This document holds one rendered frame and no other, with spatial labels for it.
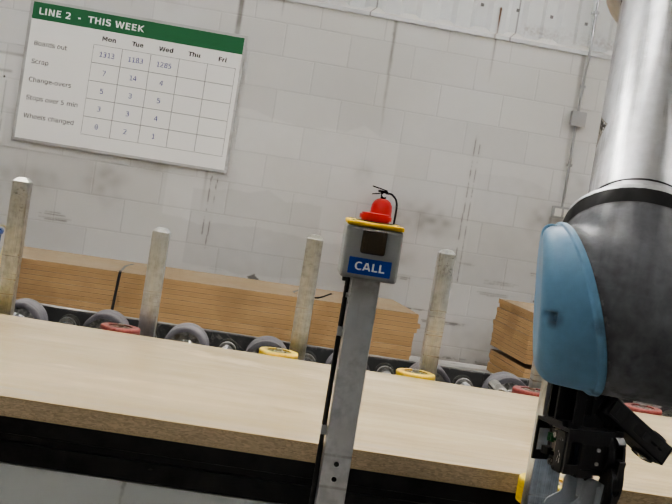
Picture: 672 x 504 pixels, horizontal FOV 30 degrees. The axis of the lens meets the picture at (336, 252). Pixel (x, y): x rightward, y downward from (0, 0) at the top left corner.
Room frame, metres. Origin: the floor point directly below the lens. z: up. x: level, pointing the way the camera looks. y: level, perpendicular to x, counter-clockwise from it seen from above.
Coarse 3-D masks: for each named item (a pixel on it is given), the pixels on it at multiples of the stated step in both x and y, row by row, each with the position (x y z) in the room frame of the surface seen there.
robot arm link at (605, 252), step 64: (640, 0) 1.07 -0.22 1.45; (640, 64) 1.01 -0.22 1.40; (640, 128) 0.96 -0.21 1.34; (640, 192) 0.90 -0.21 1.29; (576, 256) 0.86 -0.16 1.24; (640, 256) 0.86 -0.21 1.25; (576, 320) 0.85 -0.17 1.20; (640, 320) 0.84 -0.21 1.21; (576, 384) 0.88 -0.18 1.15; (640, 384) 0.86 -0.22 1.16
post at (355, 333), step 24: (360, 288) 1.53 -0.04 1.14; (360, 312) 1.53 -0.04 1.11; (336, 336) 1.55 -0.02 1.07; (360, 336) 1.53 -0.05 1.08; (336, 360) 1.55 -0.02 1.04; (360, 360) 1.53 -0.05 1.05; (336, 384) 1.53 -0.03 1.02; (360, 384) 1.53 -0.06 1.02; (336, 408) 1.53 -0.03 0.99; (336, 432) 1.53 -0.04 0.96; (336, 456) 1.53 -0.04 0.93; (312, 480) 1.55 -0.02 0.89; (336, 480) 1.53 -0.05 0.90
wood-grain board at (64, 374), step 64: (0, 320) 2.36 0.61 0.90; (0, 384) 1.77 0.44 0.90; (64, 384) 1.84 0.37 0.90; (128, 384) 1.93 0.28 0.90; (192, 384) 2.01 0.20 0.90; (256, 384) 2.11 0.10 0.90; (320, 384) 2.21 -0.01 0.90; (384, 384) 2.33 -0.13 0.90; (448, 384) 2.46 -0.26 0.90; (256, 448) 1.71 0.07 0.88; (384, 448) 1.76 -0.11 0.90; (448, 448) 1.83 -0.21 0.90; (512, 448) 1.91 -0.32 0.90
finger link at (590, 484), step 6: (588, 480) 1.43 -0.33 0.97; (594, 480) 1.43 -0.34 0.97; (582, 486) 1.43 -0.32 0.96; (588, 486) 1.43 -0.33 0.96; (594, 486) 1.43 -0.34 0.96; (600, 486) 1.43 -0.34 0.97; (582, 492) 1.43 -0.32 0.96; (588, 492) 1.43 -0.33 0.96; (594, 492) 1.43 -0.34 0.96; (600, 492) 1.43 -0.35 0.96; (582, 498) 1.43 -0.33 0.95; (588, 498) 1.43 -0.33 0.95; (594, 498) 1.43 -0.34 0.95; (600, 498) 1.43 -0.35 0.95
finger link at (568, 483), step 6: (564, 480) 1.46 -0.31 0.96; (570, 480) 1.47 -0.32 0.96; (576, 480) 1.47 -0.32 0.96; (582, 480) 1.47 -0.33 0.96; (564, 486) 1.46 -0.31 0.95; (570, 486) 1.47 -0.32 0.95; (576, 486) 1.47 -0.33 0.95; (558, 492) 1.46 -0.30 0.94; (564, 492) 1.46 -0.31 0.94; (570, 492) 1.47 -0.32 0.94; (576, 492) 1.47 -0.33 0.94; (546, 498) 1.46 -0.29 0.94; (552, 498) 1.46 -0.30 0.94; (558, 498) 1.46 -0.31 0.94; (564, 498) 1.46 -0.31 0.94; (570, 498) 1.47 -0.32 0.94; (576, 498) 1.47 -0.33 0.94
